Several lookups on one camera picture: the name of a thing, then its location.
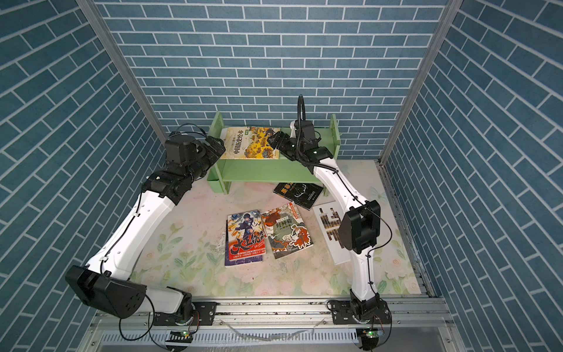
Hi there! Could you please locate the yellow red illustrated book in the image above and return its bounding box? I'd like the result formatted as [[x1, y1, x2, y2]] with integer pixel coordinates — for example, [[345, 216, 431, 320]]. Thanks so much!
[[221, 126, 280, 160]]

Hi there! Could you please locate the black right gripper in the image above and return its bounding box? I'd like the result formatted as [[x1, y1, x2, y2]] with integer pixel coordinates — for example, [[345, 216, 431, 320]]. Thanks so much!
[[267, 131, 305, 161]]

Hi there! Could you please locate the white book with brown bars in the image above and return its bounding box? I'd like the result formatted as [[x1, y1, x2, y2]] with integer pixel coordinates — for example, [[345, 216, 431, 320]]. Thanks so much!
[[313, 201, 350, 265]]

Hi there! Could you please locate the green red illustrated comic book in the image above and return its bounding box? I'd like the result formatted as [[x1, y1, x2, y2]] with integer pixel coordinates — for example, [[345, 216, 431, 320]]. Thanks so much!
[[261, 202, 313, 259]]

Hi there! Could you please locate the red blue manga book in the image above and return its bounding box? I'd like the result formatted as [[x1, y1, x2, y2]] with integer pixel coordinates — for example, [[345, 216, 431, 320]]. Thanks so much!
[[226, 210, 266, 256]]

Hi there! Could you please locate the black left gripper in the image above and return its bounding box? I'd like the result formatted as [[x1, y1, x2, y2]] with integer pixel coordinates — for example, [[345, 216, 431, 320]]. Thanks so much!
[[183, 135, 224, 185]]

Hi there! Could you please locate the dark purple book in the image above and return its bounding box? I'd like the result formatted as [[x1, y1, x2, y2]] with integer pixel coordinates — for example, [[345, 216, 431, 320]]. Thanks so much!
[[224, 222, 263, 267]]

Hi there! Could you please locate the black book with gold text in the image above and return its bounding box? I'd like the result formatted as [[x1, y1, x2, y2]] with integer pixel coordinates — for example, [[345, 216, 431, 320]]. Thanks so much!
[[274, 183, 323, 210]]

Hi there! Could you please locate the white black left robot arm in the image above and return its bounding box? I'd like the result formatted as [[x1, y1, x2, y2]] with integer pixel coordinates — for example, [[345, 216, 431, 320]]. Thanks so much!
[[65, 133, 225, 323]]

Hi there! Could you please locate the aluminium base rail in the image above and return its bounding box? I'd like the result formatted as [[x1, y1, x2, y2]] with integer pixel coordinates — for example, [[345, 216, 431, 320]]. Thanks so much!
[[89, 295, 454, 331]]

